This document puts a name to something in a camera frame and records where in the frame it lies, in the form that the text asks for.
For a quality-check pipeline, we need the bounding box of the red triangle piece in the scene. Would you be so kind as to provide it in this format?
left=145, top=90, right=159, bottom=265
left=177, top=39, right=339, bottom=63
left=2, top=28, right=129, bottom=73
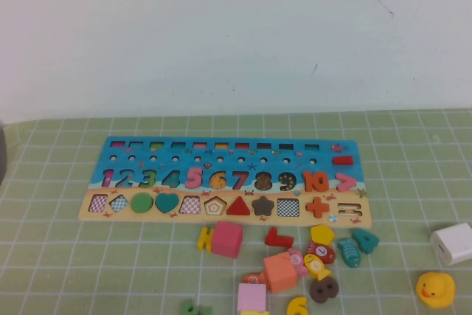
left=226, top=195, right=251, bottom=217

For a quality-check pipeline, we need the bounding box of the teal heart piece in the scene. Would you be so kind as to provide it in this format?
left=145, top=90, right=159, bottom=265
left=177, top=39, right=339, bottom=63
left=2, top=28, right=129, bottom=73
left=154, top=193, right=181, bottom=215

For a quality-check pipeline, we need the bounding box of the brown number eight piece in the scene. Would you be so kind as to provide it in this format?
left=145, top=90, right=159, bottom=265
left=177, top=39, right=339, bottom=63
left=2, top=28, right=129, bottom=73
left=308, top=278, right=339, bottom=304

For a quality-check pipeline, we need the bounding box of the yellow number six piece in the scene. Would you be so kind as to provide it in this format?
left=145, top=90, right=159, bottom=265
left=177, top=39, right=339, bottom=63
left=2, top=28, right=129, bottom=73
left=286, top=296, right=309, bottom=315

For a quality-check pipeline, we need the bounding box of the orange wooden cube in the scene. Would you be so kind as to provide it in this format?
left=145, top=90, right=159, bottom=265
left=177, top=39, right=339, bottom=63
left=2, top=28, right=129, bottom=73
left=263, top=252, right=299, bottom=293

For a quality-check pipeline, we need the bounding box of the yellow pentagon piece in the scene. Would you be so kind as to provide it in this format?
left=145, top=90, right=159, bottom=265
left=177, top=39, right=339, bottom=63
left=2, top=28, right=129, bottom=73
left=310, top=224, right=336, bottom=246

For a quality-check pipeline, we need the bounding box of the magenta wooden cube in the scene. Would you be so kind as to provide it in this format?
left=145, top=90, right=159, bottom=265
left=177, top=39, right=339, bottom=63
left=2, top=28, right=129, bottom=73
left=209, top=221, right=243, bottom=260

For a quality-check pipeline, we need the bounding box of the white charger block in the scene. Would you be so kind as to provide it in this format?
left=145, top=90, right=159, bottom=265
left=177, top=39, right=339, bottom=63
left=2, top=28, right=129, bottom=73
left=429, top=221, right=472, bottom=267

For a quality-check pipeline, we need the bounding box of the yellow rubber duck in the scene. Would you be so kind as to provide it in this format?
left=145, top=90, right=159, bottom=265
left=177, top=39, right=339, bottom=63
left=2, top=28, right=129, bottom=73
left=415, top=271, right=456, bottom=309

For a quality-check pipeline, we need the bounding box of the orange number ten piece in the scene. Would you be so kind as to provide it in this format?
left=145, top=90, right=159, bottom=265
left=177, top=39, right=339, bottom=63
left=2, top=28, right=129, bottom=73
left=302, top=170, right=330, bottom=193

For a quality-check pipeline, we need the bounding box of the orange plus sign piece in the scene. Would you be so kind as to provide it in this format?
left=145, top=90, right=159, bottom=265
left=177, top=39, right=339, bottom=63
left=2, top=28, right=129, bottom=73
left=305, top=196, right=330, bottom=219

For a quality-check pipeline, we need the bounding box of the teal wooden fish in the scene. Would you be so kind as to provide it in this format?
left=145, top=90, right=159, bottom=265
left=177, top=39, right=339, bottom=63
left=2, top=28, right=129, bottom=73
left=336, top=238, right=361, bottom=268

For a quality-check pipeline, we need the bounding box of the green checked tablecloth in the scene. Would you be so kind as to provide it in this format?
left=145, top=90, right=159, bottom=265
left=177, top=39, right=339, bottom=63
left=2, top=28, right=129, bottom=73
left=0, top=108, right=472, bottom=315

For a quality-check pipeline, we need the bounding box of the green circle piece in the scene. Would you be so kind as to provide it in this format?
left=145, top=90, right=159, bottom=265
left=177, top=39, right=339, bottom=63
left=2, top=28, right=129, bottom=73
left=129, top=193, right=154, bottom=215

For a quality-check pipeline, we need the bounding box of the yellow wooden fish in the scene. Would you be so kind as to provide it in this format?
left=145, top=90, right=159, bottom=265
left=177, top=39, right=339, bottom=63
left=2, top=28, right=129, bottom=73
left=302, top=252, right=333, bottom=282

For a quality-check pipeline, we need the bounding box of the pink number five piece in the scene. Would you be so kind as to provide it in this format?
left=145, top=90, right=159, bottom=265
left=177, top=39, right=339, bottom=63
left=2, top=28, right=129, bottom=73
left=184, top=166, right=204, bottom=190

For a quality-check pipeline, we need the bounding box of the pink greater-than sign piece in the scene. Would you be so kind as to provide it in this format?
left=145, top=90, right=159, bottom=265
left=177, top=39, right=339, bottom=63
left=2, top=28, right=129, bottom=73
left=334, top=173, right=358, bottom=193

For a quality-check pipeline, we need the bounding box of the teal number four piece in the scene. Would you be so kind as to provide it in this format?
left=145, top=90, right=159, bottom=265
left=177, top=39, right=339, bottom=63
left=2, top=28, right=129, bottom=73
left=352, top=229, right=380, bottom=255

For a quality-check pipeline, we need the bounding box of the light pink wooden cube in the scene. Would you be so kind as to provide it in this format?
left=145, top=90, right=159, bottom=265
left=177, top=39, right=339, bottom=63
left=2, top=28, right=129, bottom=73
left=237, top=283, right=267, bottom=311

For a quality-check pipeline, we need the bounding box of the red wooden fish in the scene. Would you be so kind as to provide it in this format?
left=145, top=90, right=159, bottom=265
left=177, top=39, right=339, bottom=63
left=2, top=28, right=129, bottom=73
left=305, top=240, right=336, bottom=265

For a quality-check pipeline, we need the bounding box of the pink wooden fish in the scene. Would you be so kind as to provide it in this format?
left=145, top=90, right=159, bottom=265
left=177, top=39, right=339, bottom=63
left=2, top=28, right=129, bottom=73
left=287, top=247, right=309, bottom=278

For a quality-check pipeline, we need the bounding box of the yellow equals sign piece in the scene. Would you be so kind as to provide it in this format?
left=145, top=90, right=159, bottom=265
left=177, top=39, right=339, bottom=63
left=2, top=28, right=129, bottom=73
left=197, top=226, right=215, bottom=254

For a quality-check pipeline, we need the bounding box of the green number piece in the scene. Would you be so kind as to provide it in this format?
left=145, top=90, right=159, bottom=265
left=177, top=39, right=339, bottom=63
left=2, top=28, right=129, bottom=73
left=179, top=298, right=214, bottom=315

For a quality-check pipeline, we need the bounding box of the orange wooden fish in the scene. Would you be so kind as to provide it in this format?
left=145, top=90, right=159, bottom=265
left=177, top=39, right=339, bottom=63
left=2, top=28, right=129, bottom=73
left=240, top=272, right=267, bottom=287

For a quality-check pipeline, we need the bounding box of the red number seven piece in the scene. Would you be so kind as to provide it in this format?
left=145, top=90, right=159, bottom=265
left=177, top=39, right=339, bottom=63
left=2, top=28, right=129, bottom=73
left=264, top=226, right=295, bottom=249

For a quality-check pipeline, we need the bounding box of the colourful wooden number puzzle board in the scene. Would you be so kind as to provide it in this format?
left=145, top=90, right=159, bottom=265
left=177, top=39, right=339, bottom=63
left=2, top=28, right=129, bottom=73
left=77, top=136, right=372, bottom=228

